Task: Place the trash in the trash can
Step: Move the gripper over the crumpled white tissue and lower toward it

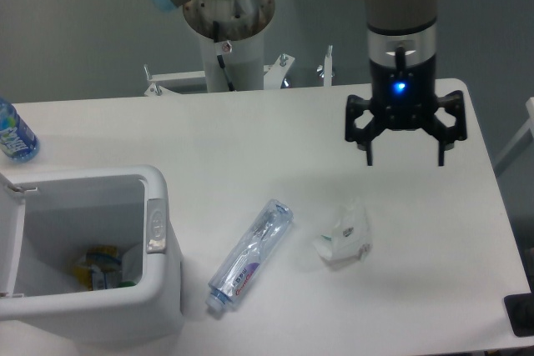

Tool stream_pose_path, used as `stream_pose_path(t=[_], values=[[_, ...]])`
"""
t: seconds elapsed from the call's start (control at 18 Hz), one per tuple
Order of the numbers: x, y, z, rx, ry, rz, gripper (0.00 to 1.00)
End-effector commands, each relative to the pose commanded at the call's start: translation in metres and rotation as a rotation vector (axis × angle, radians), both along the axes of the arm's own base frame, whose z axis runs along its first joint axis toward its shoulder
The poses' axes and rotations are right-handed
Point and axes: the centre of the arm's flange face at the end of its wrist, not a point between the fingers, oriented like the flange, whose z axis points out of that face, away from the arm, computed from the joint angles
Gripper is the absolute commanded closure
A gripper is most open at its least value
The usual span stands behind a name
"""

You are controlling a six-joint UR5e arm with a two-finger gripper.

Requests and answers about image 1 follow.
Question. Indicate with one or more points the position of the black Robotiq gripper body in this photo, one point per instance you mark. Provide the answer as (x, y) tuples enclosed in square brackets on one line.
[(404, 101)]

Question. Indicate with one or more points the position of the white paper wrapper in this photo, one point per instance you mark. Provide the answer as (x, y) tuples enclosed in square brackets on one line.
[(349, 239)]

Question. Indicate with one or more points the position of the crushed clear plastic bottle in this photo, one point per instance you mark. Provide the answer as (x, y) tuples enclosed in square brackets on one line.
[(234, 277)]

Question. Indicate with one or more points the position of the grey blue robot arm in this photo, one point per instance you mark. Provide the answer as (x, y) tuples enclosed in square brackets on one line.
[(402, 55)]

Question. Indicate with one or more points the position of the white plastic trash can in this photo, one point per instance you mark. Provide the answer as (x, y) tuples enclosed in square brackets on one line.
[(50, 220)]

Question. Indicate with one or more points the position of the black clamp at table edge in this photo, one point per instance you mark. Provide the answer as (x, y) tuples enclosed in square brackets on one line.
[(519, 309)]

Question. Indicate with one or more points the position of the yellow snack wrapper in bin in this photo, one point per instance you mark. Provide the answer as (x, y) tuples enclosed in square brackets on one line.
[(100, 268)]

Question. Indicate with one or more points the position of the blue labelled water bottle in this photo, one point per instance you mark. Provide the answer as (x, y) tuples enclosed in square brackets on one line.
[(18, 141)]

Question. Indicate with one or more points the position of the white frame at right edge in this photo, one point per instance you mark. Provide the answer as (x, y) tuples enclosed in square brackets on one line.
[(519, 142)]

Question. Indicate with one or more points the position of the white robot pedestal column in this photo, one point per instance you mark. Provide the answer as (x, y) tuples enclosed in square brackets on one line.
[(231, 39)]

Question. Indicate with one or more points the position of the white metal base frame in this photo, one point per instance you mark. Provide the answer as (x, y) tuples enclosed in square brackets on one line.
[(275, 76)]

